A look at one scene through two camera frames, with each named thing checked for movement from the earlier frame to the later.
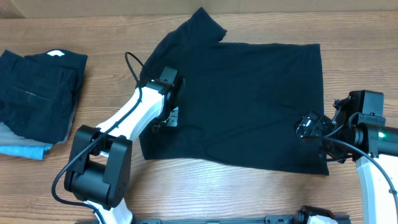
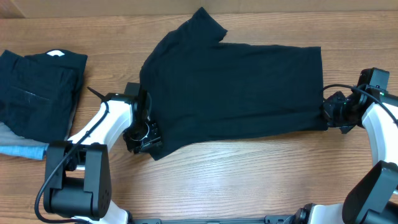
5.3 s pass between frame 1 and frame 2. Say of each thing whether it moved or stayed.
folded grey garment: stayed
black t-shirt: moved
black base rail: stayed
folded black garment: stayed
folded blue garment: stayed
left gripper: moved
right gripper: moved
